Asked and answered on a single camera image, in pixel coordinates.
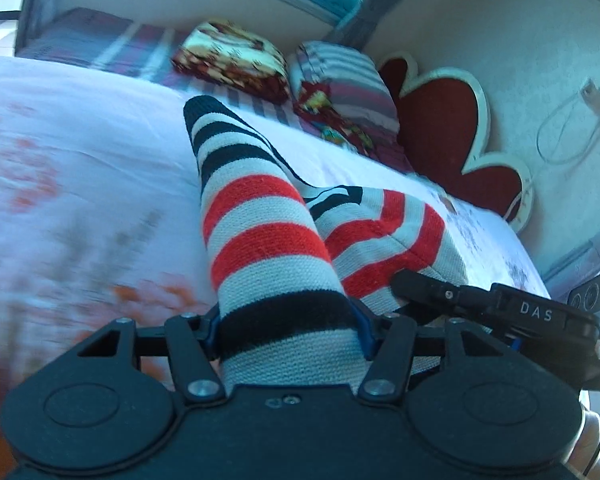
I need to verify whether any red heart-shaped headboard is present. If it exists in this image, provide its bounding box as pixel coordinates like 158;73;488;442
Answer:
376;51;537;234

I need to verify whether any grey purple striped mattress sheet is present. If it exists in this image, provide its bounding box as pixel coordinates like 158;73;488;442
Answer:
16;7;416;175

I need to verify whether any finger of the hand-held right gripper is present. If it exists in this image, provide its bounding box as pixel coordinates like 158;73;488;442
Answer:
390;269;497;322

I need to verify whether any grey curtain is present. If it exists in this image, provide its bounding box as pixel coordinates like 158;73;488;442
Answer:
330;0;433;56
14;0;63;57

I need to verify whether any white charger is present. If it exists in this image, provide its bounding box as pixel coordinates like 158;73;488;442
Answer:
579;77;600;117

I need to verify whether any red printed cloth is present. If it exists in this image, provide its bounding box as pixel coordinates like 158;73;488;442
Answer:
294;81;382;157

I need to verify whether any cream printed folded blanket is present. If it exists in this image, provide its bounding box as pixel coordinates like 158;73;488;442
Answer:
171;20;292;106

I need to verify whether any grey striped pillow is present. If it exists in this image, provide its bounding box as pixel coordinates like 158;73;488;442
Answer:
286;40;402;135

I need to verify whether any floral bed sheet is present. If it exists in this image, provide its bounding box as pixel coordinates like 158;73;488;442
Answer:
0;55;552;480

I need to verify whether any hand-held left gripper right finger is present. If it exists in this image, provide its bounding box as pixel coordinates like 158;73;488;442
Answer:
352;305;513;406

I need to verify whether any white cable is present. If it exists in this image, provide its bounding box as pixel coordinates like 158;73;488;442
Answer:
534;87;600;166

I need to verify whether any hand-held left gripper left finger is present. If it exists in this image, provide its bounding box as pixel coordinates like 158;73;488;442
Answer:
76;305;227;404

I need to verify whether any striped knit sweater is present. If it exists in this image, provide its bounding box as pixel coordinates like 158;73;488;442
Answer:
182;95;470;392

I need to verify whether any person's right forearm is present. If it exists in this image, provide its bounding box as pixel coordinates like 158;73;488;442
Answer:
567;407;600;480

